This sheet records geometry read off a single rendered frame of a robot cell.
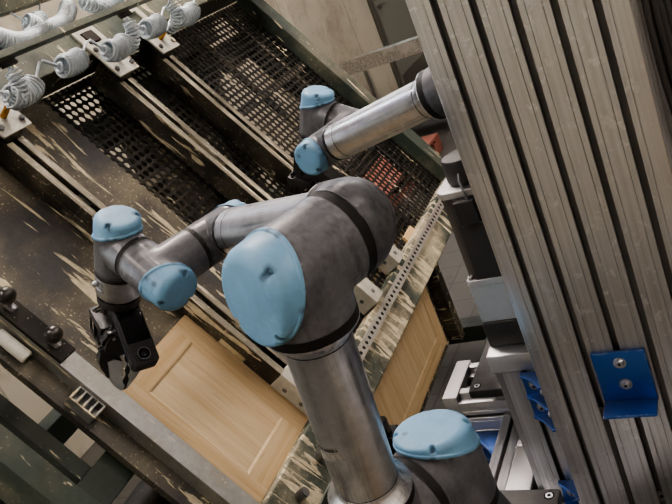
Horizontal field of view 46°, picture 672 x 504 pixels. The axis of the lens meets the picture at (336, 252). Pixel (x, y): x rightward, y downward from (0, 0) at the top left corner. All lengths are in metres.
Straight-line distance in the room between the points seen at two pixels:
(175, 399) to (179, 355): 0.12
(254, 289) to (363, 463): 0.29
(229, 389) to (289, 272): 1.16
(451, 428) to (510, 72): 0.49
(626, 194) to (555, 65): 0.19
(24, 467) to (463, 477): 0.85
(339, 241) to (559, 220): 0.35
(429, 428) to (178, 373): 0.88
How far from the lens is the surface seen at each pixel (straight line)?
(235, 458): 1.86
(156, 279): 1.18
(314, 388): 0.92
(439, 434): 1.14
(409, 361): 3.01
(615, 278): 1.11
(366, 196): 0.88
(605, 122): 1.01
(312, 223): 0.84
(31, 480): 1.62
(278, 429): 1.96
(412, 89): 1.44
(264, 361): 1.98
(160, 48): 2.59
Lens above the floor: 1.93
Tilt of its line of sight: 21 degrees down
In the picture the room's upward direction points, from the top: 23 degrees counter-clockwise
